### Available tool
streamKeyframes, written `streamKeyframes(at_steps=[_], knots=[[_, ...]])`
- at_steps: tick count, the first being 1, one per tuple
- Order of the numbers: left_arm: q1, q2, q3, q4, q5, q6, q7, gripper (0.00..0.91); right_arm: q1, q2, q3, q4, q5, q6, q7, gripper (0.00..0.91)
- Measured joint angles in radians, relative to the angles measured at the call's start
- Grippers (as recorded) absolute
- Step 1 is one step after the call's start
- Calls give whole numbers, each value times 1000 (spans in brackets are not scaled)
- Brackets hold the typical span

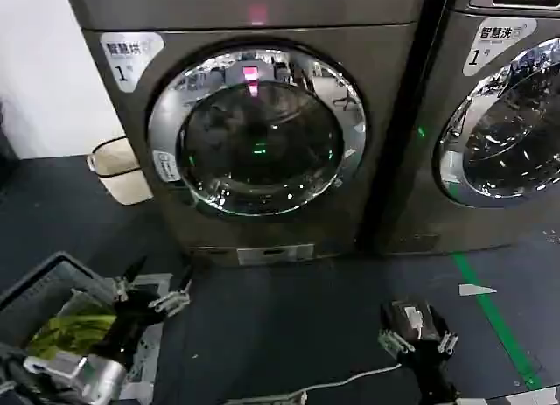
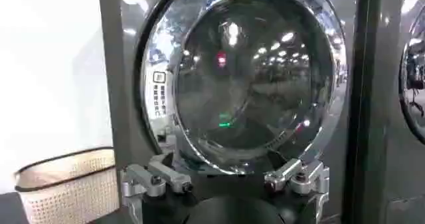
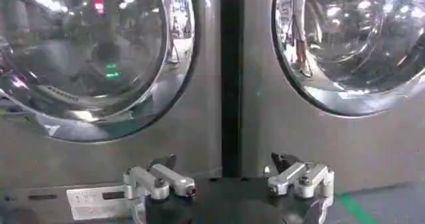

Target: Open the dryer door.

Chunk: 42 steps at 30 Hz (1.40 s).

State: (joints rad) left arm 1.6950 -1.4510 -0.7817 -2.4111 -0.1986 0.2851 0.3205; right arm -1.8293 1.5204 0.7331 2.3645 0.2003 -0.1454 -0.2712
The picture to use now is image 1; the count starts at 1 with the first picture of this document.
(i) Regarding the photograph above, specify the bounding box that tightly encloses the green floor tape line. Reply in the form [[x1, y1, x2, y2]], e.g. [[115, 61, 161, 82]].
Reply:
[[451, 252, 543, 389]]

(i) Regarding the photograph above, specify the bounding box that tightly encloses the white cable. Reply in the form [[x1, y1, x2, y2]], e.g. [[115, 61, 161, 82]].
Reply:
[[301, 363, 403, 400]]

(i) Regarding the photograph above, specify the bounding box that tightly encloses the beige fabric laundry basket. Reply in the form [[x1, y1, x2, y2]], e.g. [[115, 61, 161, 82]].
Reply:
[[86, 136, 154, 206]]

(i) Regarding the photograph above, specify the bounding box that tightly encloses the yellow-green garment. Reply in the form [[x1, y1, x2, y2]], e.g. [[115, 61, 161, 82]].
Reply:
[[28, 306, 118, 358]]

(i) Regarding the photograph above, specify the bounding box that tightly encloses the round glass dryer door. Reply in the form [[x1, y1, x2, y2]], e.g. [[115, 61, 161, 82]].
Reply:
[[147, 50, 368, 216], [432, 37, 560, 209]]

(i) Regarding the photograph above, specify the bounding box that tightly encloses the grey dryer with pink light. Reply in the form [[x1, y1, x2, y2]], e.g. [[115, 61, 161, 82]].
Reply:
[[67, 0, 430, 269]]

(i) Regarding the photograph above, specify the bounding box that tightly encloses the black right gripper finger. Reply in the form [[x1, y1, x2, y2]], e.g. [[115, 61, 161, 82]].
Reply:
[[378, 300, 416, 353], [420, 305, 459, 354]]

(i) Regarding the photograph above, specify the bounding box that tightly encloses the dark grey plastic basket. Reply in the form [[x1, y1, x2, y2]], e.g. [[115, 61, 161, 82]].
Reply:
[[0, 251, 122, 349]]

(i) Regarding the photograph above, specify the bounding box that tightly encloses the grey dryer with drawer handle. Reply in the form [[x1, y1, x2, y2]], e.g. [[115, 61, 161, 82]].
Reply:
[[387, 0, 560, 255]]

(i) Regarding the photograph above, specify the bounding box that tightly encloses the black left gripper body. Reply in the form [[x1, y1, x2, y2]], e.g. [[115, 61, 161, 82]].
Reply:
[[93, 287, 166, 363]]

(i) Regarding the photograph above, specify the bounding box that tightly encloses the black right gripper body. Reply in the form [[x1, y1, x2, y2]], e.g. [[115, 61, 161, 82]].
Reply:
[[402, 336, 459, 404]]

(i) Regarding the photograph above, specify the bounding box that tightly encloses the white floor tape piece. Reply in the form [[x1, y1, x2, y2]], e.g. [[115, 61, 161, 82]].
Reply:
[[458, 283, 498, 297]]

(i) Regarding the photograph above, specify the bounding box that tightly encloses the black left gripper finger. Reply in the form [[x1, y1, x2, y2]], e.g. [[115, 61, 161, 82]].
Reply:
[[148, 264, 193, 314], [111, 255, 148, 304]]

